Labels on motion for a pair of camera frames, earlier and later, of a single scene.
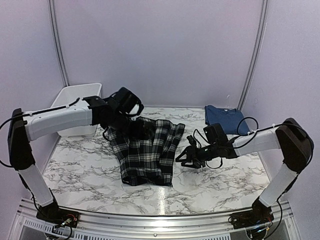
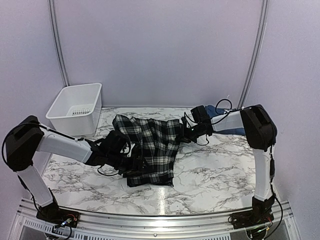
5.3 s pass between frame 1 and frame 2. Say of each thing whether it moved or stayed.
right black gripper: moved
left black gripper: moved
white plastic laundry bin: stayed
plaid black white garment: stayed
